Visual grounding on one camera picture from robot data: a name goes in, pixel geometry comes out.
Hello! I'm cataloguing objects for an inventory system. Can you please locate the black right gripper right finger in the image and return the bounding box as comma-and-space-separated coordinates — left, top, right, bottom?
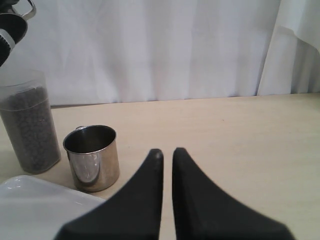
172, 147, 295, 240

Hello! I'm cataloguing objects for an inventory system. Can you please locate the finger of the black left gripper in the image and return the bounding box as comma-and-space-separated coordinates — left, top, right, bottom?
0, 13, 27, 66

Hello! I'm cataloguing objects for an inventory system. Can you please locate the white rectangular plastic tray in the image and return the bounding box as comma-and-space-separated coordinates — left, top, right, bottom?
0, 175, 105, 240

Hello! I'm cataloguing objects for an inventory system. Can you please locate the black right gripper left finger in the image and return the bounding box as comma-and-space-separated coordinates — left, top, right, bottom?
55, 149, 164, 240

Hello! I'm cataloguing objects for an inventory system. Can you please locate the white backdrop curtain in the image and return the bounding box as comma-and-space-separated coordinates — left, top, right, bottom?
0, 0, 320, 105

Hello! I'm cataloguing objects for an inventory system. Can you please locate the translucent plastic tall container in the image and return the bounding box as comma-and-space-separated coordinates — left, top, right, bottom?
0, 70, 61, 174

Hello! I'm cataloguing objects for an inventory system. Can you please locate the steel cup with pellets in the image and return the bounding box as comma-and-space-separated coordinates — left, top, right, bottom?
0, 0, 37, 20
63, 125, 120, 193

